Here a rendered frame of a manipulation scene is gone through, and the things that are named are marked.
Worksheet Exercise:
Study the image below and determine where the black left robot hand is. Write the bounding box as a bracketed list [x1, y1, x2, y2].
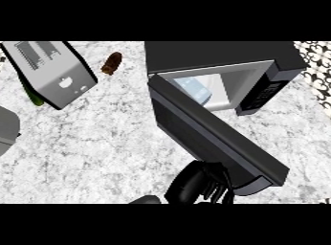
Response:
[163, 160, 236, 205]

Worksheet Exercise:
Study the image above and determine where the dark grey microwave door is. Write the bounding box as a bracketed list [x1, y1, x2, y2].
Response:
[148, 74, 291, 196]

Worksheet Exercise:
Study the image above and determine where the dark grey microwave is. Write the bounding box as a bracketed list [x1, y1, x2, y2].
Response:
[144, 40, 310, 117]

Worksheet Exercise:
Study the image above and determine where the brown bread piece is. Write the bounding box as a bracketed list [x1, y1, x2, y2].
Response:
[101, 52, 124, 77]

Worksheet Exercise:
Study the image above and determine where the dark green vegetable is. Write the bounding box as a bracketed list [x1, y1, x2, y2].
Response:
[20, 79, 46, 107]

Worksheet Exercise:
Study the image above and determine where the silver toaster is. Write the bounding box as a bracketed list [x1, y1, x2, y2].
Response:
[0, 40, 99, 111]

